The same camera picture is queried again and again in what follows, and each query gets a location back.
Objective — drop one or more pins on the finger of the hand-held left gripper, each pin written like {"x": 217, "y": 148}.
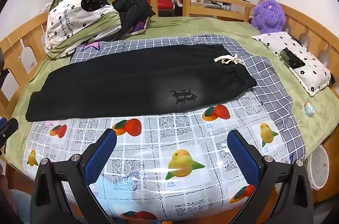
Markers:
{"x": 8, "y": 131}

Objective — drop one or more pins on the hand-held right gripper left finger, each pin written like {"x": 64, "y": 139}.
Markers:
{"x": 102, "y": 155}

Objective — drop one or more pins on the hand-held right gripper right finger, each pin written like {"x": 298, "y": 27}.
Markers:
{"x": 242, "y": 155}

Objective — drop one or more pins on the black pants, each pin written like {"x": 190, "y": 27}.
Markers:
{"x": 119, "y": 81}

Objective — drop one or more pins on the fruit print plastic tablecloth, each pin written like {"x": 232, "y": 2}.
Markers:
{"x": 159, "y": 139}

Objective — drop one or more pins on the white plastic bucket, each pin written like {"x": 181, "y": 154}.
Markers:
{"x": 320, "y": 165}

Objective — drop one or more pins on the small round toy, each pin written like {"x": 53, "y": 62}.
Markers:
{"x": 309, "y": 109}

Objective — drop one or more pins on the grey checked bed cloth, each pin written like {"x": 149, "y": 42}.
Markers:
{"x": 267, "y": 75}

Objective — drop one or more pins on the white floral pillow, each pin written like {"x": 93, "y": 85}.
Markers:
{"x": 304, "y": 59}

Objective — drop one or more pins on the white floral folded quilt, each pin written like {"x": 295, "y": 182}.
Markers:
{"x": 71, "y": 14}

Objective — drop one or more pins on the purple cloth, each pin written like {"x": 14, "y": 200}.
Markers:
{"x": 137, "y": 26}

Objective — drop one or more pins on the green bed sheet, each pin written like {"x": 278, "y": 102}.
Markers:
{"x": 185, "y": 25}

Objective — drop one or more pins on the purple plush toy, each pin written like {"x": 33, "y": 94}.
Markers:
{"x": 267, "y": 14}

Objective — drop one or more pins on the black jacket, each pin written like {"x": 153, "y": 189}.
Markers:
{"x": 132, "y": 9}

